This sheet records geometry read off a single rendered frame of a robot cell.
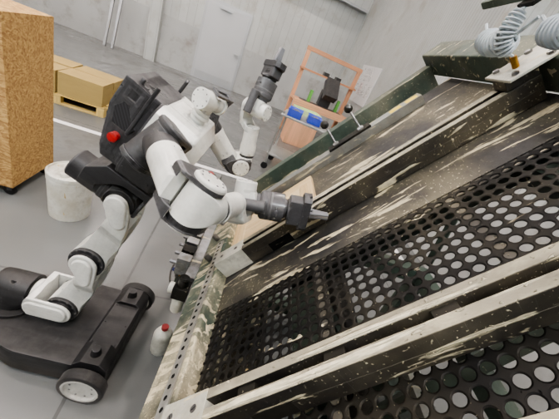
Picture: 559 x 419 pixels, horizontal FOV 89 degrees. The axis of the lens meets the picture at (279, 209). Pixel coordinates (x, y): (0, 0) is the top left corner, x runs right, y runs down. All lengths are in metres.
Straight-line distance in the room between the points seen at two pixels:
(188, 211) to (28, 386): 1.41
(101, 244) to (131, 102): 0.62
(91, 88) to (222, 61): 5.91
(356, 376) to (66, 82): 4.68
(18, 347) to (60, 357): 0.17
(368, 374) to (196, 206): 0.42
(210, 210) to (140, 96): 0.49
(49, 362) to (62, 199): 1.21
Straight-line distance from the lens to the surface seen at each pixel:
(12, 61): 2.58
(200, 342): 0.90
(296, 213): 0.85
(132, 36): 10.62
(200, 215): 0.61
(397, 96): 1.58
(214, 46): 10.05
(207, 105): 0.96
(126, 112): 1.02
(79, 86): 4.78
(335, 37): 10.32
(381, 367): 0.52
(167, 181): 0.63
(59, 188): 2.52
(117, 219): 1.22
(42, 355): 1.75
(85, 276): 1.45
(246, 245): 0.99
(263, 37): 10.03
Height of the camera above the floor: 1.63
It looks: 27 degrees down
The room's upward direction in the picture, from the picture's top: 24 degrees clockwise
